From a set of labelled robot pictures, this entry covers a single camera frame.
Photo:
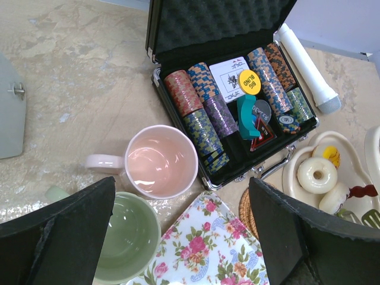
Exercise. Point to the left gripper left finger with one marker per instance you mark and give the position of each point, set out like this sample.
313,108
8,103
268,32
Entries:
61,242

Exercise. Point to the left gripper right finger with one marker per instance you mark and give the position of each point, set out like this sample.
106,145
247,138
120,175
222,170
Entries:
303,245

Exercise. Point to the chocolate drizzled white donut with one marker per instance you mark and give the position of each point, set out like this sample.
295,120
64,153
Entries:
334,199

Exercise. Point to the woven rattan coaster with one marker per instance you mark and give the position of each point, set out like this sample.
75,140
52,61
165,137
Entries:
243,208
252,224

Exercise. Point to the green ceramic cup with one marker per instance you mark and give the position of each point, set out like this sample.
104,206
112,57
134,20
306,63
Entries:
131,240

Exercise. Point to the metal tongs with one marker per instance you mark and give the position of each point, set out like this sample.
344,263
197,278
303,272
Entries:
370,218

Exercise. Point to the cream three-tier cake stand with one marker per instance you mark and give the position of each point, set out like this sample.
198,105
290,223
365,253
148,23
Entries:
363,181

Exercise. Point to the floral serving tray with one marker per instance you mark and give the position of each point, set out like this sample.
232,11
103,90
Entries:
207,244

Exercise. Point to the orange yellow small donut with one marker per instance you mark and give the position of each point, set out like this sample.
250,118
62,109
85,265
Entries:
329,152

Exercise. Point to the pink ceramic cup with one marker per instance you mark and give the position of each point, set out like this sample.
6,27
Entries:
160,162

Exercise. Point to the black poker chip case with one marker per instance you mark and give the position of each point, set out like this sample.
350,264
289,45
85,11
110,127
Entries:
226,82

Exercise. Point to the white clamp device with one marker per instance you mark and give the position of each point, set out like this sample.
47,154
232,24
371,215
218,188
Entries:
12,110

